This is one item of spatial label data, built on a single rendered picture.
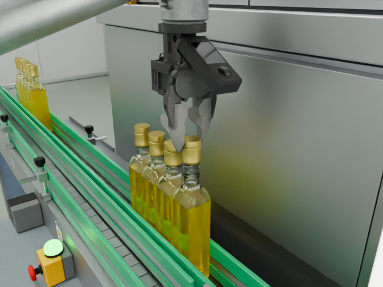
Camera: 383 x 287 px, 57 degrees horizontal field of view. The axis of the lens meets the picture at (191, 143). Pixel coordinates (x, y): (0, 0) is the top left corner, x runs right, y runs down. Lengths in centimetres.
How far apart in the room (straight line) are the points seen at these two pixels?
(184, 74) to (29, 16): 29
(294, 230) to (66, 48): 622
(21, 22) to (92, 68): 655
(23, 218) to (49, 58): 554
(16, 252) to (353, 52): 98
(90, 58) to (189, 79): 629
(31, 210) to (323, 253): 85
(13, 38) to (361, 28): 41
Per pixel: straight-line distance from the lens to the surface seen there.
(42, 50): 657
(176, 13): 56
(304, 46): 58
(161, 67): 59
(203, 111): 61
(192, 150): 61
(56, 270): 98
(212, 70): 51
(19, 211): 118
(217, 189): 80
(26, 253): 114
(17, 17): 33
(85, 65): 682
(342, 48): 55
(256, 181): 70
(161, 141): 71
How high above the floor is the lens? 142
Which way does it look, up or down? 23 degrees down
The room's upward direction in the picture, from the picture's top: straight up
